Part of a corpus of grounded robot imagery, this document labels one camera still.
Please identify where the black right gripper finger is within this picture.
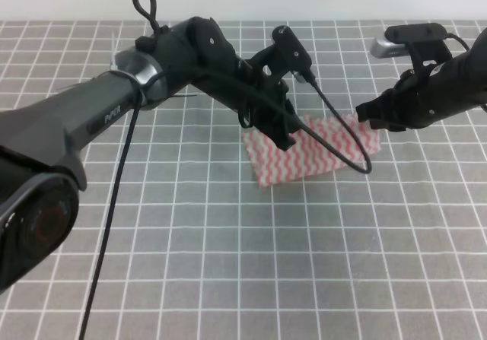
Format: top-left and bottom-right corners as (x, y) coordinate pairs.
(369, 119), (403, 132)
(355, 96), (387, 123)

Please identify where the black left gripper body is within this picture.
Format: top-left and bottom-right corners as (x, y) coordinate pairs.
(231, 56), (295, 135)

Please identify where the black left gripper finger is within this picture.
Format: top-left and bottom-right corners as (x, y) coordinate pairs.
(266, 115), (299, 151)

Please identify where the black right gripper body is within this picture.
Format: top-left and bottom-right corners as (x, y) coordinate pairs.
(380, 69), (430, 132)

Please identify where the pink white wavy towel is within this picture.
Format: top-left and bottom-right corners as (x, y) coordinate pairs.
(242, 115), (363, 188)

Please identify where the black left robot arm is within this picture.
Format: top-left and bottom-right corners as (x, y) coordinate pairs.
(1, 17), (298, 290)

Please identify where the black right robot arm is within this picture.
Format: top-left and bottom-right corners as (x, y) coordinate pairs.
(355, 23), (486, 132)

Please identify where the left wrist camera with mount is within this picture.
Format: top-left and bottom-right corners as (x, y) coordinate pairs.
(247, 25), (316, 85)

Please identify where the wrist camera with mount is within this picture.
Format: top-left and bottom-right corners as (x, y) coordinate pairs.
(370, 23), (452, 76)
(247, 25), (316, 85)

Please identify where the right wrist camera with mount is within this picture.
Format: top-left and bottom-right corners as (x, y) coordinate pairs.
(370, 23), (452, 76)

